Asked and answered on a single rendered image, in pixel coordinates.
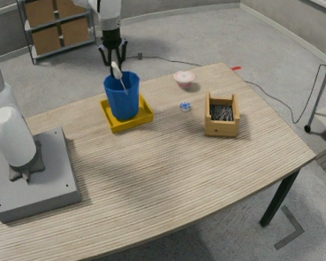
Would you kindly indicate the white and pink yogurt cup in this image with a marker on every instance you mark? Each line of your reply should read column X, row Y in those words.
column 183, row 79

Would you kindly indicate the small wooden crate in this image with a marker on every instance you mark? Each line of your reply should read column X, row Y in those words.
column 218, row 126

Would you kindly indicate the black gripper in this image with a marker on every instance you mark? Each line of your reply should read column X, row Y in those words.
column 114, row 36

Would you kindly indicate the yellow shallow tray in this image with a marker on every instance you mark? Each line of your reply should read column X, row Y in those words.
column 117, row 125

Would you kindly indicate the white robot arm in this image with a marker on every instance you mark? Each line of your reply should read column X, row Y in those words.
column 17, row 145

